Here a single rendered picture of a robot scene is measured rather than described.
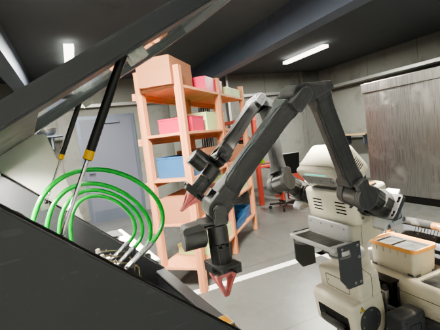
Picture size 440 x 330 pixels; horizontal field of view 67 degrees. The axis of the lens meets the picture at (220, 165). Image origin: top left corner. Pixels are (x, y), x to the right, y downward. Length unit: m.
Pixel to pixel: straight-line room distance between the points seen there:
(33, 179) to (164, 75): 1.99
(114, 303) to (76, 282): 0.09
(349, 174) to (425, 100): 4.96
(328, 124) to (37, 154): 0.99
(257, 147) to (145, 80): 2.39
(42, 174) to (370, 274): 1.26
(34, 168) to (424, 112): 5.47
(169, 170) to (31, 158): 2.13
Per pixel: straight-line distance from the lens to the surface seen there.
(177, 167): 3.30
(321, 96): 0.99
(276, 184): 1.43
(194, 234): 0.88
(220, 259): 0.92
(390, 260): 1.66
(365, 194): 1.10
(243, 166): 0.88
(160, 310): 0.77
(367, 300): 1.44
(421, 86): 6.02
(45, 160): 1.36
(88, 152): 0.69
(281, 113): 0.92
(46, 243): 0.68
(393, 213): 1.20
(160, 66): 3.15
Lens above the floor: 1.47
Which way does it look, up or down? 5 degrees down
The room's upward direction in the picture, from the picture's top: 7 degrees counter-clockwise
